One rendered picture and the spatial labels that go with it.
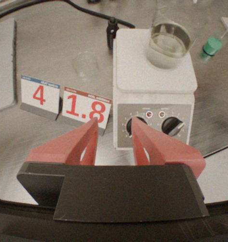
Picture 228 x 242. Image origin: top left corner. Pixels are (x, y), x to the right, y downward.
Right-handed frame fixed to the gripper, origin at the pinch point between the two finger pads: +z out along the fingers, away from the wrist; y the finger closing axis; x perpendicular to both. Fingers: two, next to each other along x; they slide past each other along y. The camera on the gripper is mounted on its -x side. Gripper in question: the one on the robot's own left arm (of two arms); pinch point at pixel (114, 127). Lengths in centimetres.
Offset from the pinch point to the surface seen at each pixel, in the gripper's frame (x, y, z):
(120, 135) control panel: 6.7, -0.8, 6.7
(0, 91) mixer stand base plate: 2.7, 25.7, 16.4
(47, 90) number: 2.1, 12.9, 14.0
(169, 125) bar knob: 4.9, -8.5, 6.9
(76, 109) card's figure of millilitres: 5.2, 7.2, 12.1
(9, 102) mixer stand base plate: 4.6, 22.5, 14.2
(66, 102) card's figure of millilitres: 4.0, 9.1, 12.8
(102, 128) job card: 8.4, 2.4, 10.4
